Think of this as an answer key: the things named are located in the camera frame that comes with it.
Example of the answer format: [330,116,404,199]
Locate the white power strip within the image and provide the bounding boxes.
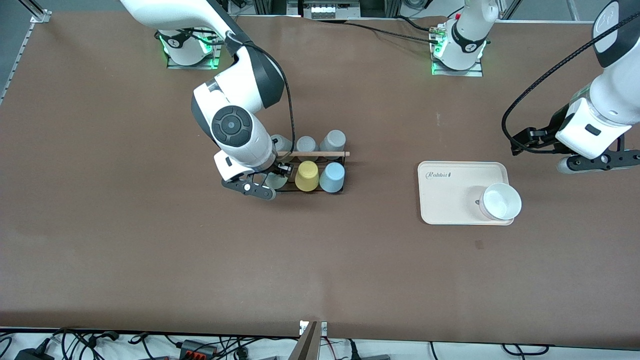
[310,2,359,20]

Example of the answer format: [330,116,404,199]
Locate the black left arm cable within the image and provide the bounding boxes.
[501,15,640,156]

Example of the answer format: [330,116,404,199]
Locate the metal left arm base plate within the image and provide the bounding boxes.
[431,20,484,78]

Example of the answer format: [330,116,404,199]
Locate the black floor cable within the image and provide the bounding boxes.
[501,343,551,357]

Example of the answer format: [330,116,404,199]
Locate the black power adapter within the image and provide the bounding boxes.
[15,346,55,360]

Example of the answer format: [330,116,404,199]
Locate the yellow cup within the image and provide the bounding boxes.
[294,160,320,192]

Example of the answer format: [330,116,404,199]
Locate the wooden post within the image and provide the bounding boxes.
[290,321,321,360]

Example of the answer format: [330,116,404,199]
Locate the black box orange terminals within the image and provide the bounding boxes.
[179,339,219,360]

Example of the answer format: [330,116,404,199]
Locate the light blue cup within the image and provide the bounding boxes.
[319,162,346,194]

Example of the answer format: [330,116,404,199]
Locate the aluminium profile rail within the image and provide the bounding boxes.
[0,9,52,103]

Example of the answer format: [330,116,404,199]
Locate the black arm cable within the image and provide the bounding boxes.
[225,30,297,162]
[501,15,640,156]

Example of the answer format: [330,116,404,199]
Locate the pale green cup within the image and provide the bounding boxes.
[265,171,290,191]

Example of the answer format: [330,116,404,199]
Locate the small metal bracket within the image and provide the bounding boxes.
[299,320,328,337]

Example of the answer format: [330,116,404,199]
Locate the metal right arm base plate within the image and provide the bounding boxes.
[166,30,224,70]

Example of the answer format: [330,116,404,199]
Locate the beige plastic tray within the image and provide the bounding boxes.
[417,161,516,227]

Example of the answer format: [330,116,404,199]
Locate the white bowl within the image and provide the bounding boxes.
[479,183,523,221]

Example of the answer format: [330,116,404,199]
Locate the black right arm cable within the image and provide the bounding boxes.
[225,30,297,162]

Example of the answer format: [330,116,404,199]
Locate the black wire rack wooden bar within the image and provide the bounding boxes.
[270,150,351,195]

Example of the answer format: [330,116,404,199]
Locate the black cable on table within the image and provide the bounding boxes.
[345,17,439,45]

